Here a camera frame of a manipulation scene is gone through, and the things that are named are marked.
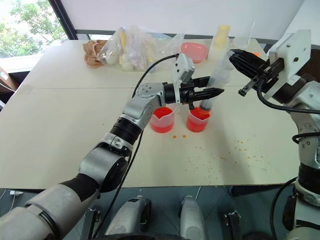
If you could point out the small orange object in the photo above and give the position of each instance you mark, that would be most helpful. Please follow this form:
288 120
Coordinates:
255 53

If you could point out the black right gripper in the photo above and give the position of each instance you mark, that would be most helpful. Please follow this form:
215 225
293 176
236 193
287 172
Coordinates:
271 70

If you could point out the clear cup with red liquid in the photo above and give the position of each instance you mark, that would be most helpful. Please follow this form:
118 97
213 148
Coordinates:
198 122
161 121

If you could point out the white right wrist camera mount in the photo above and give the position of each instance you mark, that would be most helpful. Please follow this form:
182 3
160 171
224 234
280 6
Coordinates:
292 52

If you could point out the clear empty plastic cup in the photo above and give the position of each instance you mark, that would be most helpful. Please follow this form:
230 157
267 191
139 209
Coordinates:
241 41

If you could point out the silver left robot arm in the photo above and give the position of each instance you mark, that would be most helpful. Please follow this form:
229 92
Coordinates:
140 105

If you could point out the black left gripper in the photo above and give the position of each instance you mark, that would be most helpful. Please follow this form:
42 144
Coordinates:
188 96

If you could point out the brown cardboard box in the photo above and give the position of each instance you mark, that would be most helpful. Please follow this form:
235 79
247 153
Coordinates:
6 80

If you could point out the dark window frame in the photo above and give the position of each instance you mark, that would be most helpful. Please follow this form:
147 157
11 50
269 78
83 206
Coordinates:
63 20

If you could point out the stack of clear cups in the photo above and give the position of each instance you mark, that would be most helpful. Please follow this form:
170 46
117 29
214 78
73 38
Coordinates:
220 43

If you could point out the black metal bracket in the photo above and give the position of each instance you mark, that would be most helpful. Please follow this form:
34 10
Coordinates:
92 222
232 222

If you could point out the crumpled brown cloth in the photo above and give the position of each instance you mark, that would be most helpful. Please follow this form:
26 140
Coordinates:
93 53

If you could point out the large clear plastic syringe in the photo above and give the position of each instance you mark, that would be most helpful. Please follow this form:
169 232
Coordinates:
220 72

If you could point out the silver right robot leg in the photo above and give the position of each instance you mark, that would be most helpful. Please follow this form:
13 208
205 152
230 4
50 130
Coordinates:
192 217

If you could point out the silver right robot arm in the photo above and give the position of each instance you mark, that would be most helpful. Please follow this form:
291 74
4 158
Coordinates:
310 120

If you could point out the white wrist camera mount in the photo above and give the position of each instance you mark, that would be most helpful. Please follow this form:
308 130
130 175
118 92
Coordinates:
183 67
292 52

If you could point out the pink plastic bowl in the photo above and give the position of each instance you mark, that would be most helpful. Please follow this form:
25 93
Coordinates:
196 51

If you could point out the silver left robot leg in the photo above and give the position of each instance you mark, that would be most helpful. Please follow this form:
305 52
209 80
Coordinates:
130 217

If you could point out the empty clear plastic bag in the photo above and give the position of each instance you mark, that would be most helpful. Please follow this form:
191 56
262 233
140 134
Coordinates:
172 45

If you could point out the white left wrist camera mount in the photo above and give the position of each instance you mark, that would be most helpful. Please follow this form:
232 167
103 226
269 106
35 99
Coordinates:
183 67

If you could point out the clear bag with supplies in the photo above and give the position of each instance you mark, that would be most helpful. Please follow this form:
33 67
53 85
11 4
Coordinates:
127 47

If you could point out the silver robot leg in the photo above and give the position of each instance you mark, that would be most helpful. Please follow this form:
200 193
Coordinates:
130 217
192 217

